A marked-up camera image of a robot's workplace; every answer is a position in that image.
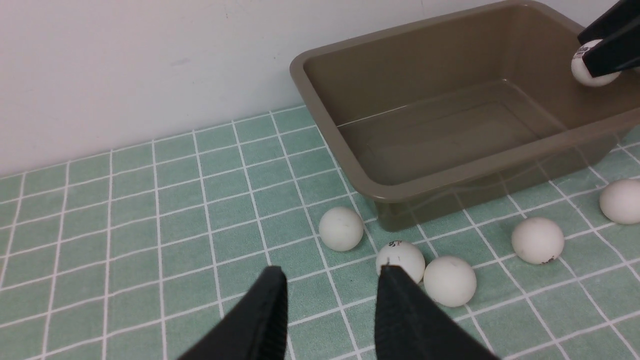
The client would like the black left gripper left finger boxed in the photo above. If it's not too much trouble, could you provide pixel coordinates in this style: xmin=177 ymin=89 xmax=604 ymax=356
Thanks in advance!
xmin=179 ymin=265 xmax=288 ymax=360

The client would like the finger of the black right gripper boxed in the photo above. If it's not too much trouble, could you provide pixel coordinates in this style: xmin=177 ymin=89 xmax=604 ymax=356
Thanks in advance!
xmin=582 ymin=17 xmax=640 ymax=78
xmin=577 ymin=0 xmax=640 ymax=44

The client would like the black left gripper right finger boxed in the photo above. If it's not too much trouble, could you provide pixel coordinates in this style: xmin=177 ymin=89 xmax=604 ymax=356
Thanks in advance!
xmin=374 ymin=265 xmax=498 ymax=360

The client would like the white ping-pong ball printed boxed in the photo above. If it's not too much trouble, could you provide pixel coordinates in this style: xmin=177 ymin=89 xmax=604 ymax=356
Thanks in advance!
xmin=599 ymin=178 xmax=640 ymax=225

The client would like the green checked tablecloth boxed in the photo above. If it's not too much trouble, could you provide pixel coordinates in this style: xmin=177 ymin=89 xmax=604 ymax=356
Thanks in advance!
xmin=0 ymin=107 xmax=639 ymax=360

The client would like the olive green plastic bin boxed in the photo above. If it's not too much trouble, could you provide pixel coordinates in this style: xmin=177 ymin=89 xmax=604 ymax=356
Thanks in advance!
xmin=290 ymin=0 xmax=639 ymax=231

